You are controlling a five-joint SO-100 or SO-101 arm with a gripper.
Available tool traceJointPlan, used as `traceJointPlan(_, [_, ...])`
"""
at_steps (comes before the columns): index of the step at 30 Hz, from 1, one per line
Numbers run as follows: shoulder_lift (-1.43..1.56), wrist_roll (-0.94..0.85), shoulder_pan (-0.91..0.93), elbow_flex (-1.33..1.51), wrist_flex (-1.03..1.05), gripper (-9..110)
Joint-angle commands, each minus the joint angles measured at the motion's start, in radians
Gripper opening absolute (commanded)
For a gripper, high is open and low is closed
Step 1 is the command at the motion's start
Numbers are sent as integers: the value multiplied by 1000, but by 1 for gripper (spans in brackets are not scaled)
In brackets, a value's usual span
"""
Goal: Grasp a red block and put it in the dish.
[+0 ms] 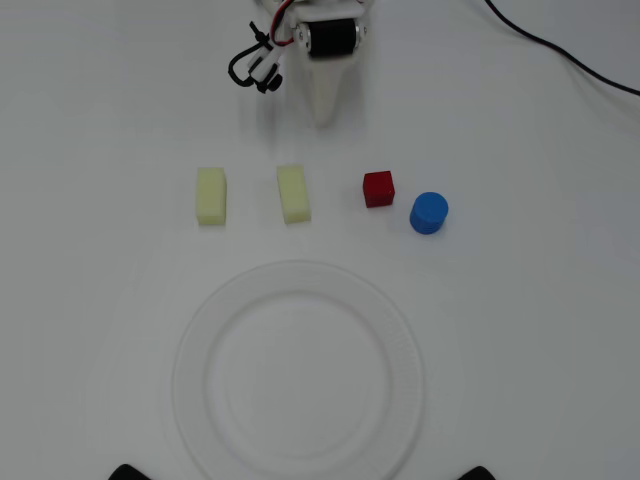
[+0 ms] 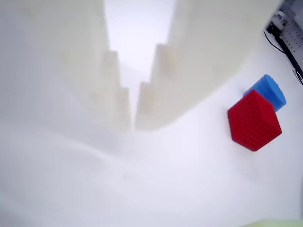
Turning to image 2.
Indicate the yellow-green rectangular block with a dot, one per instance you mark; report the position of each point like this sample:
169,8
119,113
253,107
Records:
279,224

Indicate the small white device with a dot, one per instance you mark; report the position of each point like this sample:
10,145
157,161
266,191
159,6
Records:
279,20

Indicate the white perforated board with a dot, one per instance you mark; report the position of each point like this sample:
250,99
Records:
294,30

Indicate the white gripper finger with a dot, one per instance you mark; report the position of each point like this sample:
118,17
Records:
201,47
71,71

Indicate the blue cylinder block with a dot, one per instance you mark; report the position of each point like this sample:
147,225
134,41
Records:
270,91

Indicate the red cube block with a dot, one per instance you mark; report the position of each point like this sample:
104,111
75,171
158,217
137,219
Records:
251,123

